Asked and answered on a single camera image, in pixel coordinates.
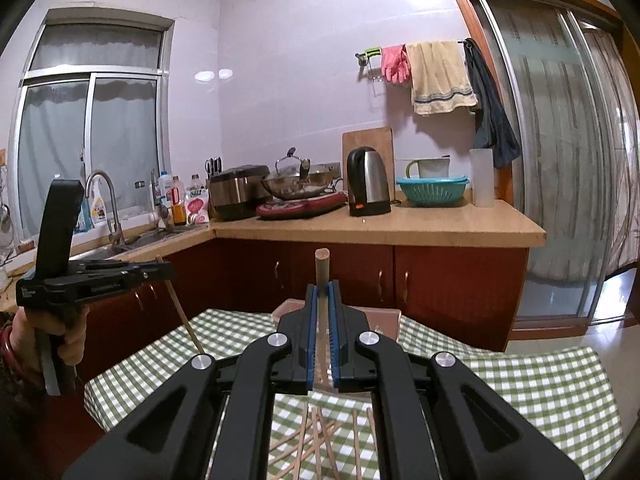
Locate wooden chopstick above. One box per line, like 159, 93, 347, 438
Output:
352, 409, 362, 480
292, 401, 309, 480
268, 422, 343, 465
164, 278, 205, 354
314, 248, 330, 389
311, 408, 340, 479
366, 406, 378, 448

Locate dark red kitchen cabinets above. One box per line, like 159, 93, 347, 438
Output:
77, 238, 528, 382

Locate kitchen window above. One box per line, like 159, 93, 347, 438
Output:
8, 8, 174, 242

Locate person's left hand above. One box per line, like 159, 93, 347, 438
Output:
8, 303, 91, 386

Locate stainless steel sink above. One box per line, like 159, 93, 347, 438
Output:
72, 224, 204, 260

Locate chrome sink faucet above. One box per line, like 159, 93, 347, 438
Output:
84, 169, 126, 246

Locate white yellow cleaner bottle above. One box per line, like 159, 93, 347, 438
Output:
89, 177, 107, 226

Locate green checkered tablecloth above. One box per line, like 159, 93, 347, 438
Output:
85, 300, 623, 479

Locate orange oil bottle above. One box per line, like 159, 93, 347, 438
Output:
170, 176, 186, 226

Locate pink perforated utensil holder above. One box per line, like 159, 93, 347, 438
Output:
271, 298, 403, 401

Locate pink white seasoning bag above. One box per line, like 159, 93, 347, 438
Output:
184, 188, 209, 226

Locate knife block with scissors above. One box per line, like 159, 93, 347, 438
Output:
205, 157, 221, 219

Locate black rice cooker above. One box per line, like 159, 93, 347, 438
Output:
208, 165, 271, 221

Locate red induction cooker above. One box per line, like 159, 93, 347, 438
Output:
256, 192, 347, 220

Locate teal plastic colander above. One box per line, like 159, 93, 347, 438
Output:
397, 177, 469, 207

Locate steel wok with lid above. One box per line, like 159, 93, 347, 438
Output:
262, 146, 342, 200

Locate black steel electric kettle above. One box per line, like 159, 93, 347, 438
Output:
346, 146, 390, 217

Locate white green measuring jug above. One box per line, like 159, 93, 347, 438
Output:
405, 155, 450, 179

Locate white plastic cup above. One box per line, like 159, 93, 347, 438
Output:
470, 148, 495, 208

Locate dark hanging cloth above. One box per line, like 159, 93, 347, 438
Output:
463, 38, 522, 169

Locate wooden cutting board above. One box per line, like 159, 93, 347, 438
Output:
342, 126, 395, 200

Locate beige hanging towel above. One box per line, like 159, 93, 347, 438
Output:
406, 41, 477, 116

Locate sliding glass door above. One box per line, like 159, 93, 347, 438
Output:
473, 0, 639, 324

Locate pink rubber glove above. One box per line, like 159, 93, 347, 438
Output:
381, 44, 411, 84

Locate wall towel rail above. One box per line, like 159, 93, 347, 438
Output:
355, 39, 466, 68

